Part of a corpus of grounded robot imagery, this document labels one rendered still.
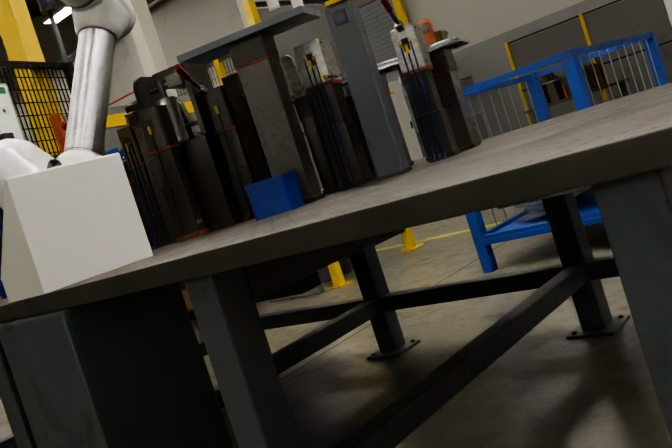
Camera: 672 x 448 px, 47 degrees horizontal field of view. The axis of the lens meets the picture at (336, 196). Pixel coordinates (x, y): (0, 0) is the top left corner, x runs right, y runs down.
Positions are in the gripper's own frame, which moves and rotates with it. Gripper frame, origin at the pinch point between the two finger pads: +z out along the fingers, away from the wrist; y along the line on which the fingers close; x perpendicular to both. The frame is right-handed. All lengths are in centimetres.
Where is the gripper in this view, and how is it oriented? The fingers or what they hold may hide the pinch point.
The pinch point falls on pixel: (285, 3)
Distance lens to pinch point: 202.8
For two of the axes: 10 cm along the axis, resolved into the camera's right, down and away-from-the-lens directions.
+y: 4.7, -1.9, 8.6
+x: -8.3, 2.5, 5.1
